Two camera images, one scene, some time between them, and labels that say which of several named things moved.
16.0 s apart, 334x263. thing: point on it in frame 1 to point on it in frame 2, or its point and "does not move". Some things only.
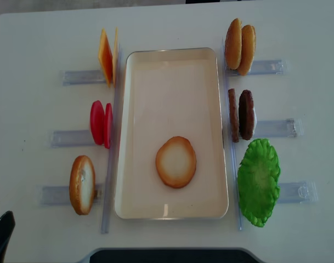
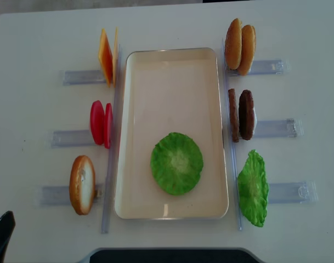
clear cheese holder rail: [82, 78] does not move
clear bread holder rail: [60, 195] does not move
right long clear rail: [227, 80] does not move
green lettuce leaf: [257, 181] to [176, 164]
